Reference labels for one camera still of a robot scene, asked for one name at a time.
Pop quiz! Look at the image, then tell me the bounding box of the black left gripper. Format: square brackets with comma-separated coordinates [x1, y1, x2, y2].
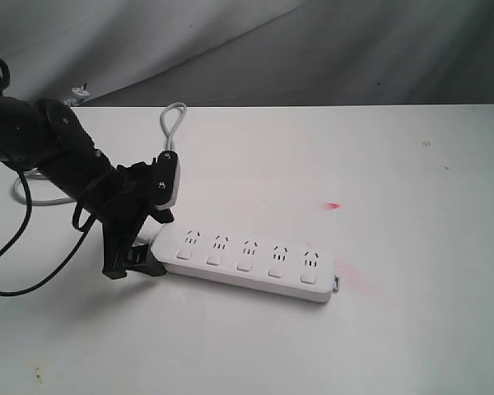
[96, 160, 175, 280]

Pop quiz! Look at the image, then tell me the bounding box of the white five-outlet power strip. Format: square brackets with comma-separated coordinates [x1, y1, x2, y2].
[151, 223, 340, 304]

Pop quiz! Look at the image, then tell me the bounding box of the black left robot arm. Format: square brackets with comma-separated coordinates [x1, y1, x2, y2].
[0, 95, 179, 279]

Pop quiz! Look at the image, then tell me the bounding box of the grey backdrop cloth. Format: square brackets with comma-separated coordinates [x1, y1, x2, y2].
[0, 1, 494, 106]

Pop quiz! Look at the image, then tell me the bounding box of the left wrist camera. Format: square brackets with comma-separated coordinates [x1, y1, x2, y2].
[151, 151, 180, 211]

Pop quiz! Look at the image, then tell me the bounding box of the grey power cord with plug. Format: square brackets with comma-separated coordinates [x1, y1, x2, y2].
[10, 102, 189, 207]

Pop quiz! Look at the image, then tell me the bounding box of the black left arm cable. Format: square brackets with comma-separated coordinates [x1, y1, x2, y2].
[0, 57, 127, 296]

